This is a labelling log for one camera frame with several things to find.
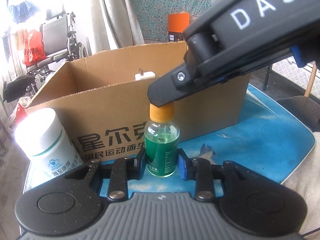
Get wooden chair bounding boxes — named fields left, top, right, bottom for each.
left=263, top=64, right=319, bottom=132

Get white supplement bottle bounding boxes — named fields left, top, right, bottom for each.
left=14, top=108, right=84, bottom=178

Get open cardboard box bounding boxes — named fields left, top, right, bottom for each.
left=26, top=42, right=249, bottom=161

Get orange Philips appliance box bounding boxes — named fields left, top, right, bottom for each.
left=168, top=12, right=190, bottom=42

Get blue checkered cloth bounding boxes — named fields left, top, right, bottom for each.
left=8, top=1, right=38, bottom=24

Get teal floral wall cloth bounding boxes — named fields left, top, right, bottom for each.
left=130, top=0, right=211, bottom=42

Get green dropper bottle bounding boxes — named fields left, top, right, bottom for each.
left=144, top=102, right=180, bottom=178

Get grey window curtain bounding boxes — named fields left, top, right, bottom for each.
left=98, top=0, right=145, bottom=50

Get red bag on floor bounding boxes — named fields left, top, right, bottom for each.
left=6, top=96, right=31, bottom=133

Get grey wheelchair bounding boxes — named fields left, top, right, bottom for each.
left=2, top=10, right=88, bottom=102

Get red plastic bag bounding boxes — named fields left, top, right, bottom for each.
left=23, top=29, right=47, bottom=67

